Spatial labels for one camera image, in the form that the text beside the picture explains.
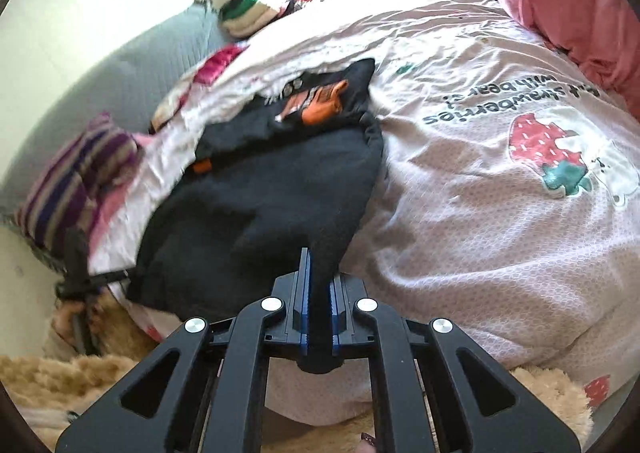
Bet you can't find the magenta floral cloth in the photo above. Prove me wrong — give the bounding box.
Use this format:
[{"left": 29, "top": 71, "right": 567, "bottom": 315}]
[{"left": 192, "top": 44, "right": 249, "bottom": 87}]

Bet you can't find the black sweater with orange cuffs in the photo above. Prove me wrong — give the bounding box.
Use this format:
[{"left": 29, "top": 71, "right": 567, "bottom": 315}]
[{"left": 127, "top": 58, "right": 386, "bottom": 375}]

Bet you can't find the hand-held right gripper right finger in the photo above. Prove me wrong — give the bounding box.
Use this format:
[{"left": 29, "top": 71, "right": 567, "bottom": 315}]
[{"left": 326, "top": 272, "right": 586, "bottom": 453}]

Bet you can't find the beige fluffy blanket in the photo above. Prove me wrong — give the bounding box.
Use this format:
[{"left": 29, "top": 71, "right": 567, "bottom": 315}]
[{"left": 0, "top": 297, "right": 594, "bottom": 453}]

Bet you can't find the grey quilted headboard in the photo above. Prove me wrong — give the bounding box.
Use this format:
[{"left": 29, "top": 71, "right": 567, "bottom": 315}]
[{"left": 0, "top": 0, "right": 227, "bottom": 215}]

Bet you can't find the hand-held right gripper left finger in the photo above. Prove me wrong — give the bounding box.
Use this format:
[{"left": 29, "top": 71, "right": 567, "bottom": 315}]
[{"left": 55, "top": 247, "right": 313, "bottom": 453}]

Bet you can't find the purple striped pillow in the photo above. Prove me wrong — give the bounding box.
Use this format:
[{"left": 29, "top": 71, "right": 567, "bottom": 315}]
[{"left": 15, "top": 114, "right": 142, "bottom": 255}]

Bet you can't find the pink printed quilt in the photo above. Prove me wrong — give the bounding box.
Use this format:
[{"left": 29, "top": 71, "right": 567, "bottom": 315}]
[{"left": 90, "top": 0, "right": 640, "bottom": 426}]

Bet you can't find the person's left hand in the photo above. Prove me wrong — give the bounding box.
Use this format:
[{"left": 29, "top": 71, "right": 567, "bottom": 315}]
[{"left": 52, "top": 297, "right": 97, "bottom": 350}]

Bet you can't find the stack of folded clothes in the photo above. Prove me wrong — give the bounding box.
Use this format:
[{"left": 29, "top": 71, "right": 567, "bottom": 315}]
[{"left": 220, "top": 0, "right": 317, "bottom": 40}]

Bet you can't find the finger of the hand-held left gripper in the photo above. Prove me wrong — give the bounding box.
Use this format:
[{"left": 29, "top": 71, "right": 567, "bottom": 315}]
[{"left": 86, "top": 269, "right": 132, "bottom": 286}]

